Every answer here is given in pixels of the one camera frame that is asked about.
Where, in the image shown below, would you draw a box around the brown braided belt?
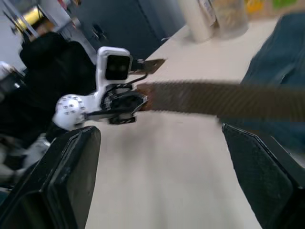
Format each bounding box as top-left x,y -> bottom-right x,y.
130,58 -> 305,125

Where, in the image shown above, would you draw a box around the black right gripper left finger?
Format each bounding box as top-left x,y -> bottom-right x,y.
0,125 -> 102,229

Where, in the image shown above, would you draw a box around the white cylindrical container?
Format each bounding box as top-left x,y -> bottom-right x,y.
180,0 -> 216,43

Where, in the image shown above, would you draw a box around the dark grey cabinet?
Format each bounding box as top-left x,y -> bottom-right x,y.
76,0 -> 191,62

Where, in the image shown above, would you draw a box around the blue denim shorts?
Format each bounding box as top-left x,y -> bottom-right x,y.
240,13 -> 305,153

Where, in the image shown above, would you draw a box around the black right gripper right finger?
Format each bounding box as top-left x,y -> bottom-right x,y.
221,123 -> 305,229

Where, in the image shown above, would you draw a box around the person in black jacket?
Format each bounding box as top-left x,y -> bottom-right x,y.
0,23 -> 98,148

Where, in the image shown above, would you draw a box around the clear plastic jar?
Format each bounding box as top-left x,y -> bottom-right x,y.
211,0 -> 250,41

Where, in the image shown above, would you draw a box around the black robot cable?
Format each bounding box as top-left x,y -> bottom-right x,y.
127,73 -> 148,84

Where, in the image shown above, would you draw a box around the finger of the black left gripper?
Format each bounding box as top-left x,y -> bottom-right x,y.
113,91 -> 150,115
108,115 -> 138,125

